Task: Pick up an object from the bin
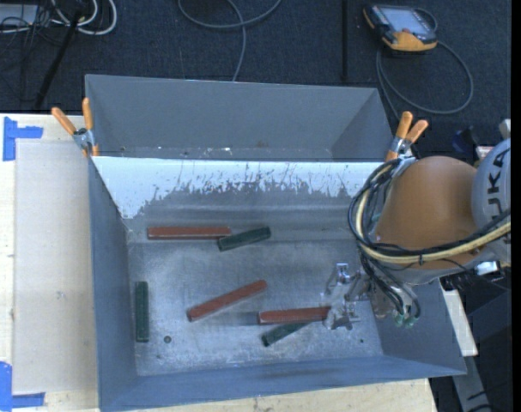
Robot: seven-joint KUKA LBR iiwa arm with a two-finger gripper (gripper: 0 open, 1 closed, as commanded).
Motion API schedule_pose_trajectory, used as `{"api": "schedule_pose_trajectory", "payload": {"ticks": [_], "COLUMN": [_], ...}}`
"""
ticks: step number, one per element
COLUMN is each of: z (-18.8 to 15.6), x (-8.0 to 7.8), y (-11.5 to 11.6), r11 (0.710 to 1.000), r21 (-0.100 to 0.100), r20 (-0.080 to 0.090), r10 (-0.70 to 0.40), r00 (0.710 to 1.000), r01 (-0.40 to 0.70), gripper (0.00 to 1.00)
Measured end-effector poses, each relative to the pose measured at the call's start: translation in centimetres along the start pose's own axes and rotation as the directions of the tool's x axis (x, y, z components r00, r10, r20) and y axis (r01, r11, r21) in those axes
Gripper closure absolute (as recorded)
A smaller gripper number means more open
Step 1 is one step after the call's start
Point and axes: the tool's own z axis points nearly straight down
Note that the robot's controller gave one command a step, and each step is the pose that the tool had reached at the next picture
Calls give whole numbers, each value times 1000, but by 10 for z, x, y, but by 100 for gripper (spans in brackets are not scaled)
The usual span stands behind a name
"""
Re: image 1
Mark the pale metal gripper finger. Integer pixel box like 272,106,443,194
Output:
325,263,352,297
322,300,361,331

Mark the red-brown block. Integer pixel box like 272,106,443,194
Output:
257,306,333,326
147,226,233,241
186,279,269,323

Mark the dark green flat block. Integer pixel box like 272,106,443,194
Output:
134,281,151,343
260,321,313,348
216,226,272,252

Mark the pale wood flat board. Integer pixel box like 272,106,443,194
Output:
11,138,100,397

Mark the grey metal bin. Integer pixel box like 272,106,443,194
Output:
84,73,469,412

